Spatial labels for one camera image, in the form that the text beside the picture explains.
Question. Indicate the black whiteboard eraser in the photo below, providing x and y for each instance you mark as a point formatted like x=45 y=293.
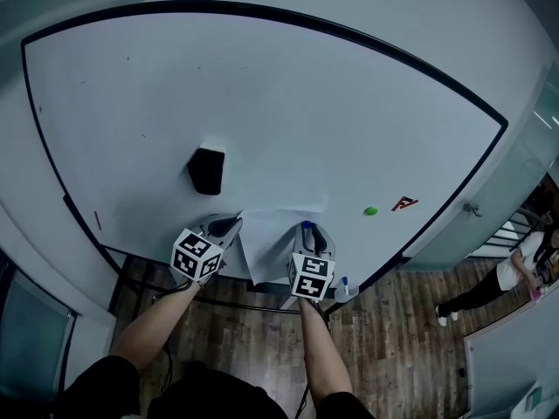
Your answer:
x=206 y=170

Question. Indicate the round green magnet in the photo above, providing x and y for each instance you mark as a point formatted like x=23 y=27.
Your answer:
x=371 y=211

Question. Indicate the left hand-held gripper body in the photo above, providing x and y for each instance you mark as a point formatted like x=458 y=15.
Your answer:
x=194 y=256

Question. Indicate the white desk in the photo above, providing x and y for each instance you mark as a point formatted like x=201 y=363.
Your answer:
x=519 y=410

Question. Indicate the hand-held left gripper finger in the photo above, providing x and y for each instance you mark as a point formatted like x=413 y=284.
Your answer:
x=233 y=236
x=218 y=218

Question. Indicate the person's right forearm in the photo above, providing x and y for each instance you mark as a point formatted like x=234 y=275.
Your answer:
x=325 y=352

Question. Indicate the white paper sheet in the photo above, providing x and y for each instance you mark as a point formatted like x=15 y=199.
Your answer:
x=271 y=247

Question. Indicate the thin red strip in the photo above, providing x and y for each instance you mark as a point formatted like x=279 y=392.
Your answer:
x=97 y=220

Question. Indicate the frosted glass door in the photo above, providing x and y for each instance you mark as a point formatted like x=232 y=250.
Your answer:
x=502 y=181

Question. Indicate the red angular logo magnet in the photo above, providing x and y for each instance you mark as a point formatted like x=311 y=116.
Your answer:
x=404 y=203

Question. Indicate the small pale green box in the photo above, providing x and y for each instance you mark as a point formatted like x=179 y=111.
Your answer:
x=533 y=399

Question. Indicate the round blue magnet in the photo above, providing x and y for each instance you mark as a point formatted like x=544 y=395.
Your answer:
x=307 y=224

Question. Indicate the black stair railing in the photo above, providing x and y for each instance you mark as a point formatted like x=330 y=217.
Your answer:
x=508 y=234

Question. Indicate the person's black clothing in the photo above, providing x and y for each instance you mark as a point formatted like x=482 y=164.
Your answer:
x=209 y=402

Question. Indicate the blue-capped spray bottle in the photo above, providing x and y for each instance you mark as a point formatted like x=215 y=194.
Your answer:
x=345 y=293

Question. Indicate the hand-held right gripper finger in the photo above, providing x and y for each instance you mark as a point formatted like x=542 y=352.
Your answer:
x=328 y=242
x=298 y=242

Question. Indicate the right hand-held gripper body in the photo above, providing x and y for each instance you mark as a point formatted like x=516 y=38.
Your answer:
x=311 y=277

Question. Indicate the black-framed whiteboard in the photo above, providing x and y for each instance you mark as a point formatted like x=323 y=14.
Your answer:
x=284 y=103

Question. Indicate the person's left forearm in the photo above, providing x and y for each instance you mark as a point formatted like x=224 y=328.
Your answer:
x=153 y=325

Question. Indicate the black-framed window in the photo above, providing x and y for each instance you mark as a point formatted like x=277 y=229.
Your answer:
x=30 y=334

